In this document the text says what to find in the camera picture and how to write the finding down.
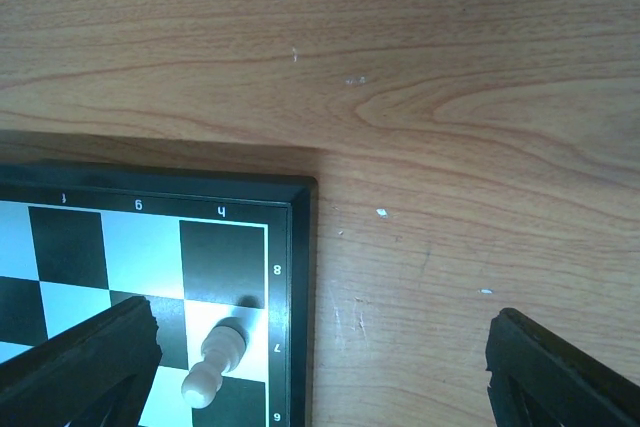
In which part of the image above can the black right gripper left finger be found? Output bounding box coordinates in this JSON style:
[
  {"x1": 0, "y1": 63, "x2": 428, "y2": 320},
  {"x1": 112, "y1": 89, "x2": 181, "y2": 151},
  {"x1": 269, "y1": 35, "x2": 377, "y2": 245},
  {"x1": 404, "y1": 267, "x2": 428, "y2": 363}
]
[{"x1": 1, "y1": 296, "x2": 162, "y2": 426}]

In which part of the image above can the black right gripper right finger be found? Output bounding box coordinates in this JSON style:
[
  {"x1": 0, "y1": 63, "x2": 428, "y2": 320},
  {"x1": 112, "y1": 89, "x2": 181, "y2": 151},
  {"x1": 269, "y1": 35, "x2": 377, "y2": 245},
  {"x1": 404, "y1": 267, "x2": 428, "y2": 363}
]
[{"x1": 485, "y1": 308, "x2": 639, "y2": 426}]

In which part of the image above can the white pawn on board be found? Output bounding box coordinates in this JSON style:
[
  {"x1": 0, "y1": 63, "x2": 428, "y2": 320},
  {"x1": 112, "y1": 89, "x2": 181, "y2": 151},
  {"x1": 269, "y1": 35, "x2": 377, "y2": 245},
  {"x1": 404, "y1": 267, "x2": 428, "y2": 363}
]
[{"x1": 181, "y1": 324, "x2": 247, "y2": 409}]

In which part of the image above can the black white chess board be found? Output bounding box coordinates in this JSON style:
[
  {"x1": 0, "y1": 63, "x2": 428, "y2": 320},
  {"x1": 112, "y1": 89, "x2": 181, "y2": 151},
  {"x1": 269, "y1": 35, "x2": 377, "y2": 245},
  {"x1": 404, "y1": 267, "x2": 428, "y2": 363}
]
[{"x1": 1, "y1": 161, "x2": 318, "y2": 426}]

